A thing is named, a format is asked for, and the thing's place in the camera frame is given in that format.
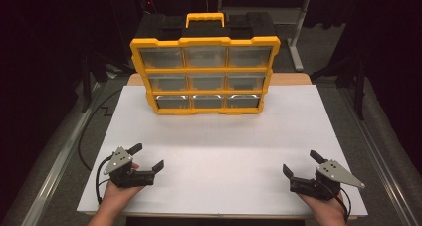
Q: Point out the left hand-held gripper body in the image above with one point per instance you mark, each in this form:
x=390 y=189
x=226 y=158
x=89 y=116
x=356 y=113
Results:
x=119 y=161

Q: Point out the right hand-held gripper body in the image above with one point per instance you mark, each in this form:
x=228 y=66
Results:
x=326 y=186

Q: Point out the clear plastic organizer drawer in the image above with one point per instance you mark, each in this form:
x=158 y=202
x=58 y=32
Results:
x=247 y=81

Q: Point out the yellow and black organizer cabinet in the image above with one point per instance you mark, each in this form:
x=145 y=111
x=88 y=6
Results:
x=204 y=41

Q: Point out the person's right hand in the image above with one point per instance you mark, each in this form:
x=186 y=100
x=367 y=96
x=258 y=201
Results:
x=326 y=207

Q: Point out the person's left hand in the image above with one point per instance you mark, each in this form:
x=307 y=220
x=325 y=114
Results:
x=114 y=196

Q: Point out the white table cover board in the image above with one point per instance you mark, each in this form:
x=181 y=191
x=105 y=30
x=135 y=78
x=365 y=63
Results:
x=205 y=136

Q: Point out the black metal stand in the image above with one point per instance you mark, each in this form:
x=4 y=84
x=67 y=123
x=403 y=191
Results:
x=87 y=86
x=358 y=93

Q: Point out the grid of clear drawers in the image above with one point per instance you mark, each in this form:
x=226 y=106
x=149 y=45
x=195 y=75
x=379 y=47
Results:
x=162 y=57

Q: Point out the grey metal stand leg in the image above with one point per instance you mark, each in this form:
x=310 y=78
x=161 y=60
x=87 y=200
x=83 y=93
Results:
x=297 y=37

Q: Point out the aluminium floor rail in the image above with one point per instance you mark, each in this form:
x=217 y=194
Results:
x=381 y=173
x=56 y=166

